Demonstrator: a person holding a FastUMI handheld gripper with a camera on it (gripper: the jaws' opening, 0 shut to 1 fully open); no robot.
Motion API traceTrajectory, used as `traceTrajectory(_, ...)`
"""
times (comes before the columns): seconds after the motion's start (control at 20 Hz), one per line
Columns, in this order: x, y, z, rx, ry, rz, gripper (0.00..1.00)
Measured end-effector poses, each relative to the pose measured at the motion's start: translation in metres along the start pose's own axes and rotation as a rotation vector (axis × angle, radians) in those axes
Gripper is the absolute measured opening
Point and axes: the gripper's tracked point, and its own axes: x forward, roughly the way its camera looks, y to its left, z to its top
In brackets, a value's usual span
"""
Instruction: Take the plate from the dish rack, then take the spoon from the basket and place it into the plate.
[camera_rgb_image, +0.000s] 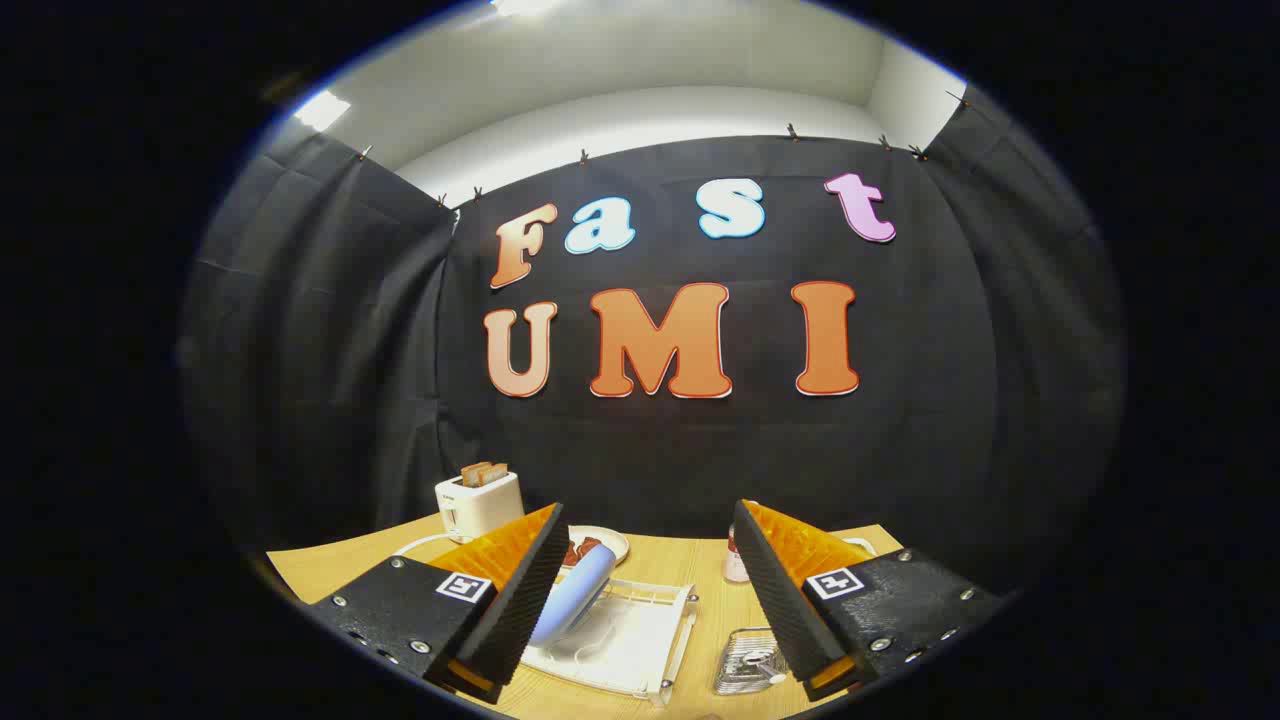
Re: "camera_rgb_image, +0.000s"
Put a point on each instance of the black backdrop cloth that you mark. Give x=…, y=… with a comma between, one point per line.
x=700, y=450

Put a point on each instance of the ceiling light panel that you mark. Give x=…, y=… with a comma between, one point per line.
x=322, y=109

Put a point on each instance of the clear bottle with red label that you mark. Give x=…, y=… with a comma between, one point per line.
x=735, y=567

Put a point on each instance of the white divided tray with beans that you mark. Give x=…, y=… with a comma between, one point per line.
x=862, y=545

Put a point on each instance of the brown meat piece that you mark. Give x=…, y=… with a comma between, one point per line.
x=590, y=545
x=570, y=553

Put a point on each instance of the white plate with meat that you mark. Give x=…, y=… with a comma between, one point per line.
x=612, y=540

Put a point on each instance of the blue plate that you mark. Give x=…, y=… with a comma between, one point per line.
x=575, y=600

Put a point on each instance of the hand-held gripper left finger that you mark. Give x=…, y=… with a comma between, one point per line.
x=520, y=600

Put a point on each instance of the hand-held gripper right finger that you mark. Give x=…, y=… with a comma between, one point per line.
x=780, y=600

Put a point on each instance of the toast slice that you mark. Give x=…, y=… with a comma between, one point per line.
x=496, y=470
x=473, y=474

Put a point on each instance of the white toaster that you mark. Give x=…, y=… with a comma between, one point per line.
x=485, y=510

